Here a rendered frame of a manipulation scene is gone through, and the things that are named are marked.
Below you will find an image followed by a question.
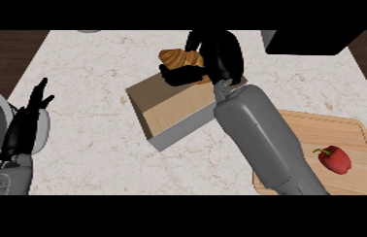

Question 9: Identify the red bell pepper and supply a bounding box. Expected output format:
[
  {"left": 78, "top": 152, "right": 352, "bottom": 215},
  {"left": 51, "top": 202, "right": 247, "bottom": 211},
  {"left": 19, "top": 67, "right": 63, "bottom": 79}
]
[{"left": 311, "top": 145, "right": 353, "bottom": 176}]

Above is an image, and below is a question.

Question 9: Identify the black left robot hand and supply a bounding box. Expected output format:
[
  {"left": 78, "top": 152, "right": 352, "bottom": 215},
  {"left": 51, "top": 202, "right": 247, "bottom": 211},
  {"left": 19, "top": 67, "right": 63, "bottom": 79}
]
[{"left": 0, "top": 77, "right": 56, "bottom": 162}]

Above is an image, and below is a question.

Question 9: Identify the pale wooden cutting board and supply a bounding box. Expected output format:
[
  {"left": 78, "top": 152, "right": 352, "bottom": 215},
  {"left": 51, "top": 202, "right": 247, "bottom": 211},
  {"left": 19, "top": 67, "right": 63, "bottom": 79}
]
[{"left": 250, "top": 109, "right": 367, "bottom": 196}]

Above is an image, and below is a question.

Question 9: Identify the open cardboard box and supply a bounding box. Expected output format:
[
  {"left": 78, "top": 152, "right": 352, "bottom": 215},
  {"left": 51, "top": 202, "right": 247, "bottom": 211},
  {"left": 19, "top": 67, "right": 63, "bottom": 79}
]
[{"left": 125, "top": 71, "right": 249, "bottom": 152}]

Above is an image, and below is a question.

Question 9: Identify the golden brown croissant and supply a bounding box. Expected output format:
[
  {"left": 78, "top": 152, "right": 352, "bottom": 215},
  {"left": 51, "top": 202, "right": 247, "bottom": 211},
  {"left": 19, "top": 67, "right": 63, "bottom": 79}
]
[{"left": 157, "top": 48, "right": 213, "bottom": 85}]

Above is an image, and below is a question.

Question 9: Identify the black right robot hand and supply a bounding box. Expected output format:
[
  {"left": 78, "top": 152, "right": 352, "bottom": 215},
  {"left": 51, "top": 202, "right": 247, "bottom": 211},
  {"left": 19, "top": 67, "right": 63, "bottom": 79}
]
[{"left": 157, "top": 29, "right": 244, "bottom": 87}]

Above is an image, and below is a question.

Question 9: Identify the black box appliance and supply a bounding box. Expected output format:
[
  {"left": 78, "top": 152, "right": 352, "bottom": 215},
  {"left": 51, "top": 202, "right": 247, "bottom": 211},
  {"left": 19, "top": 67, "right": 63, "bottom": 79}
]
[{"left": 259, "top": 29, "right": 367, "bottom": 56}]

